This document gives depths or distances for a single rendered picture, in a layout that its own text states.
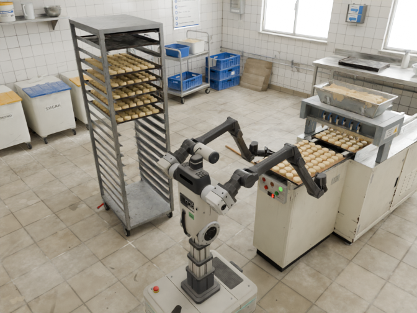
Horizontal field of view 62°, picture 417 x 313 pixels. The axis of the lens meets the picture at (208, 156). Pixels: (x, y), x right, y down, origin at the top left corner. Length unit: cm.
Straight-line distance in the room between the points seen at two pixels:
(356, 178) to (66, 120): 389
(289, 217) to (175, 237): 116
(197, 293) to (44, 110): 350
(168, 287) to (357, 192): 165
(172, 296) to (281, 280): 93
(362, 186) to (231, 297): 135
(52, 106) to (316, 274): 387
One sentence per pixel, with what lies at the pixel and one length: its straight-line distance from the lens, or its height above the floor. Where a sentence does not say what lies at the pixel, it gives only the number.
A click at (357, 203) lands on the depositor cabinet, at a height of 49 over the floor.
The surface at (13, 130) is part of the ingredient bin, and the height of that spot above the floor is 33.
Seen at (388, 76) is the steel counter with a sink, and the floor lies 88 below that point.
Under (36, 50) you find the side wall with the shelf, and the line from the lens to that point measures 567.
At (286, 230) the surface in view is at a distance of 269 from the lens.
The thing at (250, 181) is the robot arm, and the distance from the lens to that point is 181.
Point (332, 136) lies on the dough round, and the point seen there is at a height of 90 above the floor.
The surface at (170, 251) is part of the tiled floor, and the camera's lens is 316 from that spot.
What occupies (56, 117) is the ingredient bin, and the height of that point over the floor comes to 35.
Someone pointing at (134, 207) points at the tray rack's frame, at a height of 15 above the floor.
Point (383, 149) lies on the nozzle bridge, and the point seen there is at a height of 96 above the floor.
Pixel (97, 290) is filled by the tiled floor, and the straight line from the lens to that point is 298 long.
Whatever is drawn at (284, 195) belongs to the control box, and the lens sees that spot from 250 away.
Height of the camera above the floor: 219
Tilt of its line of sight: 29 degrees down
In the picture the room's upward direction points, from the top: straight up
